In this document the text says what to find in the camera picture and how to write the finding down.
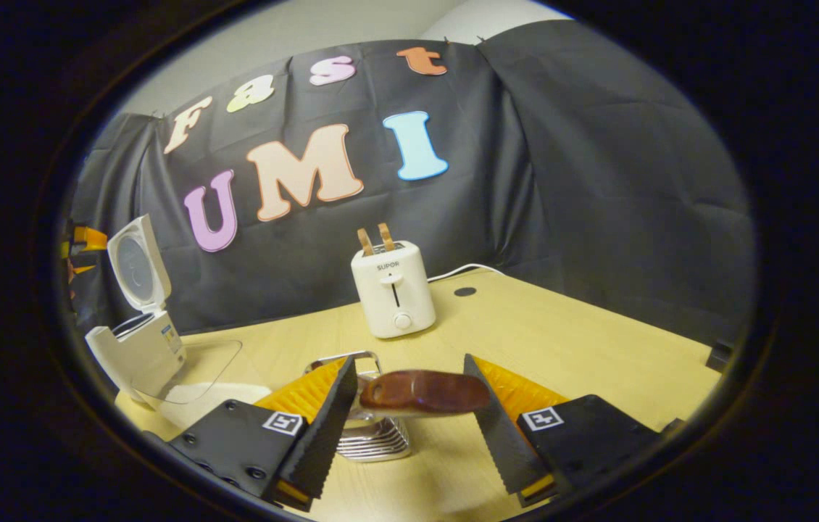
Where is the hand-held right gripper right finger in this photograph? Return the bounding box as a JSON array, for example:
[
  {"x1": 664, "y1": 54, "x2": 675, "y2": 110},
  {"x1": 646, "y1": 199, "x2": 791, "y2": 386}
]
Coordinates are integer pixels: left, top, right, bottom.
[{"x1": 463, "y1": 354, "x2": 682, "y2": 508}]

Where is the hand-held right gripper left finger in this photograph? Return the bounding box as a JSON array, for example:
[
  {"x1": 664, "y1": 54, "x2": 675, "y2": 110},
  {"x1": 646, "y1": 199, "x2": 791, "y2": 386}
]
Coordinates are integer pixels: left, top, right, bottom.
[{"x1": 167, "y1": 355, "x2": 359, "y2": 512}]

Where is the brown wooden spoon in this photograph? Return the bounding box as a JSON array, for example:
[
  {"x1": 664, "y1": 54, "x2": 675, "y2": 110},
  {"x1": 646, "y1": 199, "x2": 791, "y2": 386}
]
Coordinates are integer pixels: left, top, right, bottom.
[{"x1": 359, "y1": 370, "x2": 491, "y2": 418}]

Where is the white rice cooker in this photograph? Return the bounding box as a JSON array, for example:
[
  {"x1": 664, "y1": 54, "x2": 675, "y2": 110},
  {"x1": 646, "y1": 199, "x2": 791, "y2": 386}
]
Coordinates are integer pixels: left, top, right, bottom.
[{"x1": 85, "y1": 214, "x2": 188, "y2": 404}]

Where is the white rice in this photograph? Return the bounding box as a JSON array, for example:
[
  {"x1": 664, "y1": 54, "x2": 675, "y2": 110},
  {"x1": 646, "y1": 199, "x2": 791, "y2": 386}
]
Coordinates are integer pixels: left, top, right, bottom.
[{"x1": 156, "y1": 383, "x2": 273, "y2": 430}]

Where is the clear plastic box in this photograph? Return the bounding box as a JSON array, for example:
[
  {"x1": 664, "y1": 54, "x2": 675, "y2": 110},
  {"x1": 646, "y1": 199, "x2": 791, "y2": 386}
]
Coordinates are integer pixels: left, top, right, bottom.
[{"x1": 130, "y1": 339, "x2": 273, "y2": 430}]

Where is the white toaster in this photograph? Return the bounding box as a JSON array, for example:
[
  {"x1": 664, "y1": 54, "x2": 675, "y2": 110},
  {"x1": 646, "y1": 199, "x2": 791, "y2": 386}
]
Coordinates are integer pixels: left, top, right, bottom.
[{"x1": 350, "y1": 241, "x2": 437, "y2": 339}]

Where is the black table clamp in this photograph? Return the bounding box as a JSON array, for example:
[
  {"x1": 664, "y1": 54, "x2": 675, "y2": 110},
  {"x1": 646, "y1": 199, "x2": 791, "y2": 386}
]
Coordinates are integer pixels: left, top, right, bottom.
[{"x1": 705, "y1": 341, "x2": 733, "y2": 373}]

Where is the black backdrop cloth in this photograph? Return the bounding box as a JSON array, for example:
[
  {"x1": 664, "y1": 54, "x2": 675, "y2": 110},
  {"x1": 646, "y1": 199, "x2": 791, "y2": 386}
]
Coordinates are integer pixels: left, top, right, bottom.
[{"x1": 62, "y1": 20, "x2": 757, "y2": 349}]

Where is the white toaster cable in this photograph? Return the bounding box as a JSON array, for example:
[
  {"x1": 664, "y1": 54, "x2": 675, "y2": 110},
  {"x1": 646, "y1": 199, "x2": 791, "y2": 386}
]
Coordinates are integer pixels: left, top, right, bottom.
[{"x1": 428, "y1": 263, "x2": 506, "y2": 283}]

